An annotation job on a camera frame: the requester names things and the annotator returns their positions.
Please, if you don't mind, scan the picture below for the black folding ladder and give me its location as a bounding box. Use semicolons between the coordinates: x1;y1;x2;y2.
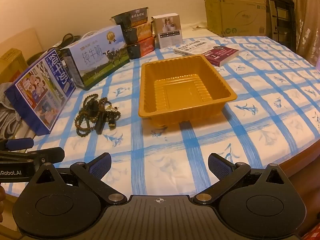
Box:
265;0;297;53

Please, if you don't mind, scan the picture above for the small white product box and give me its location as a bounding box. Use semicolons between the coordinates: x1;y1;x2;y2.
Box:
151;13;183;49

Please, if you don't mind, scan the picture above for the white and maroon book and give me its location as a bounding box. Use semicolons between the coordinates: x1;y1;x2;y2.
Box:
174;40;239;67

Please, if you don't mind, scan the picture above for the black woven bag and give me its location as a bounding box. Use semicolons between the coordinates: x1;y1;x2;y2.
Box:
61;32;81;48

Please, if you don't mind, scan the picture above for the red white patterned cloth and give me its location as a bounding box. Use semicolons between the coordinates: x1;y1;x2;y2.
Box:
304;230;320;240

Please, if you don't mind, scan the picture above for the black instant rice bowl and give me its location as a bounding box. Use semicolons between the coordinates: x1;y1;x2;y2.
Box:
111;7;150;29

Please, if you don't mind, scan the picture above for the red instant rice bowl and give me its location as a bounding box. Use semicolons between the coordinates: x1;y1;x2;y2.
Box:
126;36;156;59

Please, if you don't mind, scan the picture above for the patterned beige curtain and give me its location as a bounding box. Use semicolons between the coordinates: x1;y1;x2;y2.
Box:
291;0;320;67

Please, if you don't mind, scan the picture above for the brown wooden bead necklace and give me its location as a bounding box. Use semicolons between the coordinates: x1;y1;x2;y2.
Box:
74;94;102;137

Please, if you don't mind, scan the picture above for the blue checkered tablecloth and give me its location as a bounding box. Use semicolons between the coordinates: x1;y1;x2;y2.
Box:
5;36;320;195

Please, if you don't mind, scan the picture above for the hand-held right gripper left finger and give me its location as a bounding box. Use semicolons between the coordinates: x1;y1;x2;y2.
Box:
30;152;128;204

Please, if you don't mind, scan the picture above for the person's left hand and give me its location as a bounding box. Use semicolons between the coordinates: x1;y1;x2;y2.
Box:
0;185;6;224

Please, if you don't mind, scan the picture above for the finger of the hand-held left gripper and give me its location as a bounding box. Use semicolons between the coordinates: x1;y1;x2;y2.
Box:
0;147;65;167
0;137;34;152

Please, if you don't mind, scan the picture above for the large open cardboard box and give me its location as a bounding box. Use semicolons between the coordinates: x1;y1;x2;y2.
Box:
201;0;267;38

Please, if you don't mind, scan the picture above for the orange instant rice bowl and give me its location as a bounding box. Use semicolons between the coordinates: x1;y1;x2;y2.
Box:
122;21;153;44

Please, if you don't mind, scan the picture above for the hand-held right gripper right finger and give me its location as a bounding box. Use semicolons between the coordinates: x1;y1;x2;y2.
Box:
192;152;290;204

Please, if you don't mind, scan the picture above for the blue cartoon milk carton box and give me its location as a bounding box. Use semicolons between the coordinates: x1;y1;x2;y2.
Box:
4;48;76;136

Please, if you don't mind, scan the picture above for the orange plastic tray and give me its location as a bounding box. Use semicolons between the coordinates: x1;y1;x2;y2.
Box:
138;54;237;128

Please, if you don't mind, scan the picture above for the dark bead bracelet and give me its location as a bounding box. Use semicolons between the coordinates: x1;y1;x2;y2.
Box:
98;98;113;112

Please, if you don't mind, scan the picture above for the light blue milk carton box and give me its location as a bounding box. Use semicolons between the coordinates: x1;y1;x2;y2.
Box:
61;25;130;91

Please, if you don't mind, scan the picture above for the grey cloth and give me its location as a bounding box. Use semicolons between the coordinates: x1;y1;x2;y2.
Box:
0;82;23;138

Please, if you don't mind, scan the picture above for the black tassel strap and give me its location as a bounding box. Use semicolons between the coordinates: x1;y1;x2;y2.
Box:
89;99;106;135

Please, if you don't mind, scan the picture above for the yellow cardboard box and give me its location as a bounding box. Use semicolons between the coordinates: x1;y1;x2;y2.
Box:
0;49;29;83

